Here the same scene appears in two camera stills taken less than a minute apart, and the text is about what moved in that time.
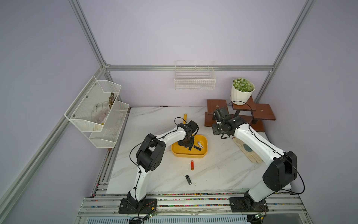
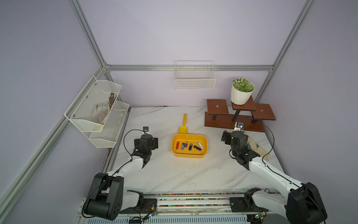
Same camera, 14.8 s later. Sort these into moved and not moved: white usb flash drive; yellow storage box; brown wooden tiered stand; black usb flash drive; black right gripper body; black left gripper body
Moved: black right gripper body; black left gripper body
Not moved: white usb flash drive; brown wooden tiered stand; yellow storage box; black usb flash drive
